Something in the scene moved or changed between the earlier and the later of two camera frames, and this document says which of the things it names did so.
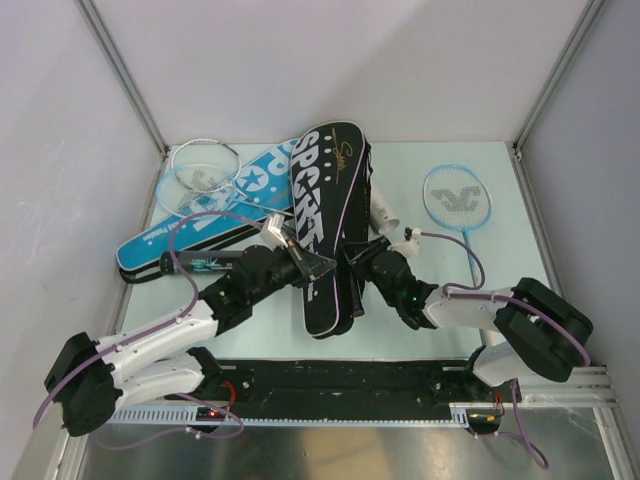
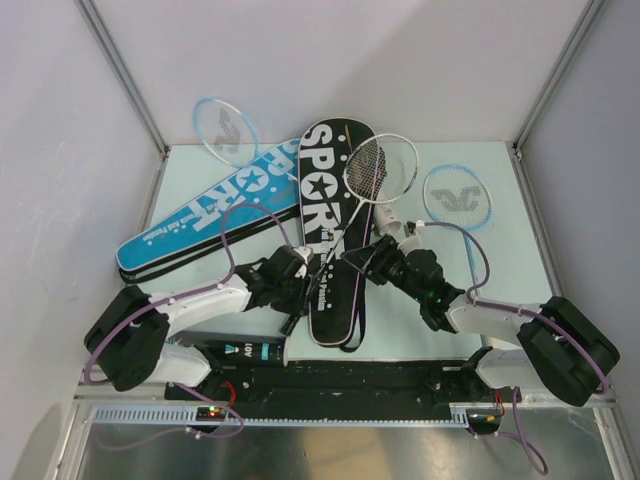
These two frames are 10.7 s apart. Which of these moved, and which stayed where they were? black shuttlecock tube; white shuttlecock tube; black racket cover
Moved: black racket cover; black shuttlecock tube
Stayed: white shuttlecock tube
